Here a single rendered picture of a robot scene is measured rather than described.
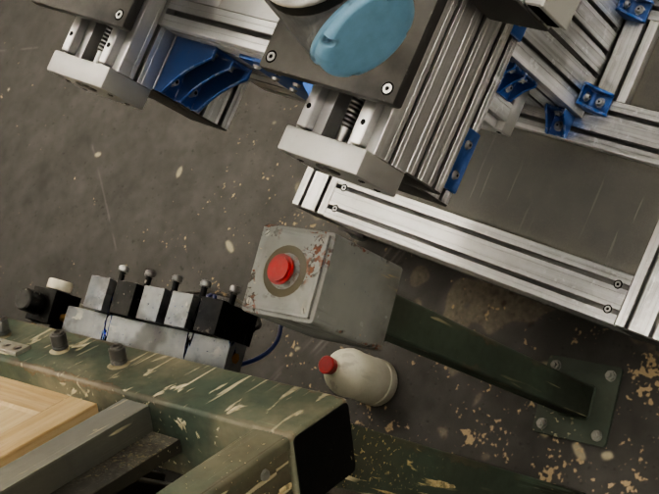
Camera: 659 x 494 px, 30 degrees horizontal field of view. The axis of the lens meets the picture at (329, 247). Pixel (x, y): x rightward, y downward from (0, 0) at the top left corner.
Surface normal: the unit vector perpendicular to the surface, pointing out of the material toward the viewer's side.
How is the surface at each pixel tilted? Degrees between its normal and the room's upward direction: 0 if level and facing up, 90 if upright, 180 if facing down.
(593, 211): 0
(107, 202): 0
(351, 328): 90
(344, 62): 97
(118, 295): 0
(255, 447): 55
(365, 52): 97
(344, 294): 90
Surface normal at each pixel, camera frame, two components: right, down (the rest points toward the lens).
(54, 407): -0.11, -0.94
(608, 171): -0.56, -0.28
